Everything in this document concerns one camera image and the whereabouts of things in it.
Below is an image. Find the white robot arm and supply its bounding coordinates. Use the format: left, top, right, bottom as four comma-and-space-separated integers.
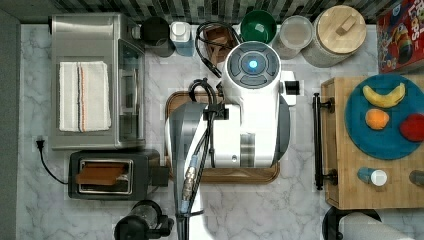
165, 41, 299, 240

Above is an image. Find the bamboo drawer box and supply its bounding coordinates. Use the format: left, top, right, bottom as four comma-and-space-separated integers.
321, 76, 424, 210

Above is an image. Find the wooden cutting board tray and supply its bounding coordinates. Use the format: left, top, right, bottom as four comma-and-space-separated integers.
165, 91, 280, 184

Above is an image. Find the brown wooden utensil holder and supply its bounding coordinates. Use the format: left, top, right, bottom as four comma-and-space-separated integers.
203, 26, 238, 65

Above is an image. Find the black toaster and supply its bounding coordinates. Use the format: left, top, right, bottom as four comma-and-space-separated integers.
68, 149, 170, 201

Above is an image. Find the green mug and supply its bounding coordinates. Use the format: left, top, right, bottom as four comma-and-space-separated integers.
240, 10, 277, 44

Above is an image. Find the black cup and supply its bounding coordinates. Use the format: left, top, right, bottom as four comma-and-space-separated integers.
140, 17, 175, 58

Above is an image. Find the glass french press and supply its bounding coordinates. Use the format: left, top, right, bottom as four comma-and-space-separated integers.
114, 200, 174, 240

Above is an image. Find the glass jar with grains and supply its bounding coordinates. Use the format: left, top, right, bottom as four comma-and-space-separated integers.
272, 15, 313, 60

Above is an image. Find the white striped folded towel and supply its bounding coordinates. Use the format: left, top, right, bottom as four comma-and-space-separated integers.
59, 61, 111, 133

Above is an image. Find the stainless steel toaster oven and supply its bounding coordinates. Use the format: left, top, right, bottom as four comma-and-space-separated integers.
50, 13, 145, 150

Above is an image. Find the brown toast slice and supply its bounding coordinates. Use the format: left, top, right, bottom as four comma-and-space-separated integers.
75, 163, 125, 186

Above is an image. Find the canister with wooden lid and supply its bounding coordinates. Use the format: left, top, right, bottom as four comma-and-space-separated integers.
301, 5, 367, 68

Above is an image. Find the black paper towel holder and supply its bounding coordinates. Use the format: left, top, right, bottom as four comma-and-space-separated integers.
322, 206, 381, 240

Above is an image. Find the orange fruit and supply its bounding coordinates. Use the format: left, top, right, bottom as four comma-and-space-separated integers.
365, 109, 390, 130

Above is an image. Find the blue salt shaker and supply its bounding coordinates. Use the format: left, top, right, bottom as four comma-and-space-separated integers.
357, 167, 388, 187

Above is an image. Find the paper towel roll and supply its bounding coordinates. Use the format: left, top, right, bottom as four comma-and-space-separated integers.
339, 212, 415, 240

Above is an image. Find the blue plate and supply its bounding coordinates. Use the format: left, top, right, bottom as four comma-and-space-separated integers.
344, 74, 424, 160

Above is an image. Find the yellow banana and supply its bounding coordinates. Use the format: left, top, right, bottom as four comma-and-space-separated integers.
362, 83, 406, 108

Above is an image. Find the red apple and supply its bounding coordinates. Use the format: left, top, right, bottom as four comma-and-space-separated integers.
400, 113, 424, 142

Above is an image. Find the froot loops cereal box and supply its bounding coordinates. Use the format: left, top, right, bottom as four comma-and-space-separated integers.
377, 0, 424, 73

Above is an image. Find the grey pepper shaker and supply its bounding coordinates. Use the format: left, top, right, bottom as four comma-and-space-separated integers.
409, 170, 424, 186

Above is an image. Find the black drawer handle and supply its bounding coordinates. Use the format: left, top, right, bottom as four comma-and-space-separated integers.
312, 93, 338, 191

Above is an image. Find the black toaster power cord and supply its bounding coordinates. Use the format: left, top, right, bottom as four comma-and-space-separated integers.
35, 138, 70, 185

